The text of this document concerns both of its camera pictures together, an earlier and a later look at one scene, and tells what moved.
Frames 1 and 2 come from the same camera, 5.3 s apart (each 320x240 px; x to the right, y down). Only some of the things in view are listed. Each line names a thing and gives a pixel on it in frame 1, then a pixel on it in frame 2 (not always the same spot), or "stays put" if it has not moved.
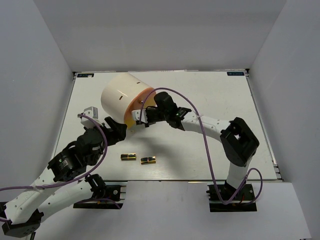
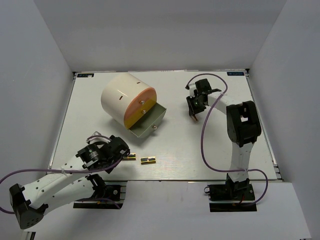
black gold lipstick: [128, 157] stays put
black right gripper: [149, 122] to [192, 110]
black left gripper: [119, 131] to [117, 158]
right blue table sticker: [235, 73] stays put
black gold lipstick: [150, 160] stays put
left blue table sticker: [85, 75] stays put
